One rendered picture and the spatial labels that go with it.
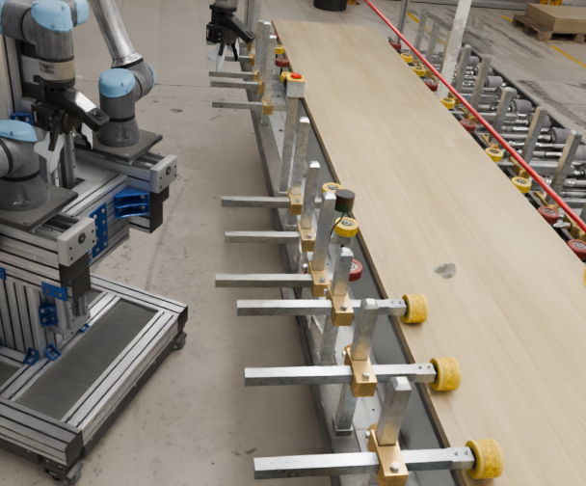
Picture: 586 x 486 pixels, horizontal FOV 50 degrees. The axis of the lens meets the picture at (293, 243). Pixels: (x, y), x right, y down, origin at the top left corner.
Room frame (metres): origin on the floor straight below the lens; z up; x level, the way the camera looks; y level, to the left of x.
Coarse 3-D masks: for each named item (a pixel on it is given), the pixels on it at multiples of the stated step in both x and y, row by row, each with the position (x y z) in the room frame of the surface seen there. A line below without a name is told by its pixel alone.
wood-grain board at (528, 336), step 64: (320, 64) 3.61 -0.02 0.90; (384, 64) 3.77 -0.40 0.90; (320, 128) 2.67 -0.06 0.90; (384, 128) 2.77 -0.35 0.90; (448, 128) 2.88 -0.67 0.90; (384, 192) 2.14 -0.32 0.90; (448, 192) 2.21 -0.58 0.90; (512, 192) 2.29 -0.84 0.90; (384, 256) 1.70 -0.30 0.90; (448, 256) 1.75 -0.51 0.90; (512, 256) 1.80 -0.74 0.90; (576, 256) 1.86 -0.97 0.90; (448, 320) 1.42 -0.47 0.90; (512, 320) 1.45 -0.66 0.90; (576, 320) 1.50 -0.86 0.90; (512, 384) 1.19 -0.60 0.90; (576, 384) 1.22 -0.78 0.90; (512, 448) 0.98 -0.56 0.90; (576, 448) 1.01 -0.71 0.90
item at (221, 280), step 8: (216, 280) 1.51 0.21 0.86; (224, 280) 1.52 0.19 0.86; (232, 280) 1.53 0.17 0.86; (240, 280) 1.53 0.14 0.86; (248, 280) 1.54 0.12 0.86; (256, 280) 1.54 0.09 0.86; (264, 280) 1.55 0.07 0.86; (272, 280) 1.55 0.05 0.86; (280, 280) 1.56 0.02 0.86; (288, 280) 1.56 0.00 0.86; (296, 280) 1.57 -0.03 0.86; (304, 280) 1.57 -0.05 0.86
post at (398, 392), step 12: (396, 384) 0.89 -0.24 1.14; (408, 384) 0.90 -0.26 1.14; (396, 396) 0.88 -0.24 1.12; (408, 396) 0.89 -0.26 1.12; (384, 408) 0.91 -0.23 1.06; (396, 408) 0.89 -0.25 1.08; (384, 420) 0.89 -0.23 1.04; (396, 420) 0.89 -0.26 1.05; (384, 432) 0.88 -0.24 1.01; (396, 432) 0.89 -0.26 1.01; (384, 444) 0.88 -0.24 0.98; (372, 480) 0.88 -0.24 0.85
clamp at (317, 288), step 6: (312, 270) 1.61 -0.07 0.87; (318, 270) 1.62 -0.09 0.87; (324, 270) 1.62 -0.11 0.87; (312, 276) 1.58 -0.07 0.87; (318, 276) 1.59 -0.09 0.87; (324, 276) 1.59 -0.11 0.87; (312, 282) 1.57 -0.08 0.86; (318, 282) 1.56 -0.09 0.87; (312, 288) 1.56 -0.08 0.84; (318, 288) 1.55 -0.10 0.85; (324, 288) 1.55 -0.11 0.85; (312, 294) 1.55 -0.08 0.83; (318, 294) 1.55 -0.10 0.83; (324, 294) 1.55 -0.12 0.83
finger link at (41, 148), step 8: (48, 136) 1.25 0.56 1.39; (40, 144) 1.24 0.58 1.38; (48, 144) 1.24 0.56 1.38; (56, 144) 1.23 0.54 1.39; (40, 152) 1.23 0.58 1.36; (48, 152) 1.22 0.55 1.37; (56, 152) 1.23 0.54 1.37; (48, 160) 1.22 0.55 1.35; (56, 160) 1.23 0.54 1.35; (48, 168) 1.21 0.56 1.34; (56, 168) 1.22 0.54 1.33
